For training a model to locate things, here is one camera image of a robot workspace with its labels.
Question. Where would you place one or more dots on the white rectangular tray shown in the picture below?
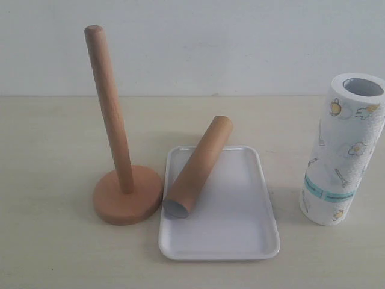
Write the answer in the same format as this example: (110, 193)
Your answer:
(233, 218)

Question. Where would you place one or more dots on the wooden paper towel holder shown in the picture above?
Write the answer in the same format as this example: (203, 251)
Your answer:
(130, 193)

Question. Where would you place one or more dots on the brown cardboard tube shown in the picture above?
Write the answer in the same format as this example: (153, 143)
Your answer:
(184, 192)

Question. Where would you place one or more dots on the printed white paper towel roll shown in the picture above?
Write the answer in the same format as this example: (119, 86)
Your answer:
(350, 125)

